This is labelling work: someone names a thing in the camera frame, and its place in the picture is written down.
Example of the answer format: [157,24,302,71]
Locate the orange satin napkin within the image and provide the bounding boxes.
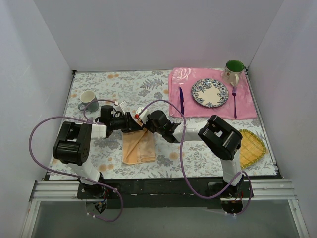
[122,128,155,165]

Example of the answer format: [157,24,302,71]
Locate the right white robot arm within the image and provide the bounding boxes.
[139,110,244,199]

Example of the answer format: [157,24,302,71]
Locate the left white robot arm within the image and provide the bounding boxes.
[53,106,142,198]

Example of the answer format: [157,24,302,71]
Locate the grey mug white inside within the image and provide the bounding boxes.
[77,90,99,112]

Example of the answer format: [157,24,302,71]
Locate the floral mug green inside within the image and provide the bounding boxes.
[221,59,244,86]

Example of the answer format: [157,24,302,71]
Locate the purple knife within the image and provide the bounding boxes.
[179,87,185,114]

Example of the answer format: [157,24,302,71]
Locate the blue floral plate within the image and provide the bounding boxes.
[191,78,229,108]

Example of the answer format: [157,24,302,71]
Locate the purple fork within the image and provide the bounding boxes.
[232,86,237,119]

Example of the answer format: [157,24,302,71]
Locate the pink floral placemat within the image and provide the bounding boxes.
[168,67,257,120]

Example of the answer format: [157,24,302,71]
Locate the yellow bamboo mat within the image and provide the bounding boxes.
[239,129,266,169]

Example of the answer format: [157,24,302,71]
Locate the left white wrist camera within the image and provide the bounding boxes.
[113,101,127,114]

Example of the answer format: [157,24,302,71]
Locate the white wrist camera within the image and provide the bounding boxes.
[113,101,127,114]
[134,107,149,124]

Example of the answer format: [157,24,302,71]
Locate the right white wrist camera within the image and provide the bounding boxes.
[134,107,149,124]

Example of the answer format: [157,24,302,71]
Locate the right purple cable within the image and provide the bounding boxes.
[134,99,254,217]

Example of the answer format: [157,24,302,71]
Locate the purple cable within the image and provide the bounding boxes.
[134,99,254,217]
[28,99,124,222]

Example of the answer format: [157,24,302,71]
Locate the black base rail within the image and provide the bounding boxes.
[77,177,250,209]

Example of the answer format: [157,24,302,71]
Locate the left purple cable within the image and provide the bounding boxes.
[28,99,124,222]

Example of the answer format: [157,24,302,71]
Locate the aluminium frame rail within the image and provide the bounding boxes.
[30,180,297,201]

